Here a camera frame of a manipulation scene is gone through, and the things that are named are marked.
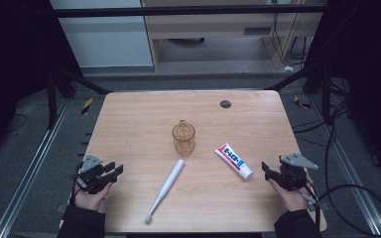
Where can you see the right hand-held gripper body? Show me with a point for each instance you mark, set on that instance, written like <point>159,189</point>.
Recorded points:
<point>294,162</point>

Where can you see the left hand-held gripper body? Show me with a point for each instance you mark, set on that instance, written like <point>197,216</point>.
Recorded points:
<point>91,163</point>

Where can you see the white toothpaste tube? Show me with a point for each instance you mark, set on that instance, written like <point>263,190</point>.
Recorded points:
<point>233,160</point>

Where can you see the white electric toothbrush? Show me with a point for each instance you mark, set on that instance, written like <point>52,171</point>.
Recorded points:
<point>170,180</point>

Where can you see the amber transparent cup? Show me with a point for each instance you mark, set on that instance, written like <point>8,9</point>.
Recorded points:
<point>184,142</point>

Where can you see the person's right hand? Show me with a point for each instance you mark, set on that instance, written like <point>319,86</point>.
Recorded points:
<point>294,200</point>

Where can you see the person's left hand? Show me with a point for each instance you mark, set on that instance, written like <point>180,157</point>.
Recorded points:
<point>91,201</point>

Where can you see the yellow black striped tape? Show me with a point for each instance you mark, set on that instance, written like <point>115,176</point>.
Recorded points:
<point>86,106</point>
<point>301,103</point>

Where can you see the black metal stand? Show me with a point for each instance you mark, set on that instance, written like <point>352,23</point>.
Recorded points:
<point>52,99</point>
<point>326,95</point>

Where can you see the dark round table grommet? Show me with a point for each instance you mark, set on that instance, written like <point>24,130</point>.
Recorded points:
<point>225,104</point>

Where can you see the black curtain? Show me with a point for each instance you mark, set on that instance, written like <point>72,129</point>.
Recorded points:
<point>370,66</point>
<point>10,66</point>

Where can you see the white cabinet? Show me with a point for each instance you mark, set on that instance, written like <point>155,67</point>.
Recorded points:
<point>105,39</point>

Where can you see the light wooden desk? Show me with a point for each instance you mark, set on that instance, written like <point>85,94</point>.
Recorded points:
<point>211,24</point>

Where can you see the black horizontal bar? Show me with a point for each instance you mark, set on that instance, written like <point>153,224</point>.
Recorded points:
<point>178,11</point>

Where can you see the aluminium floor rail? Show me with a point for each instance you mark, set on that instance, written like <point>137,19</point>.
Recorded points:
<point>26,178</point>
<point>354,185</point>

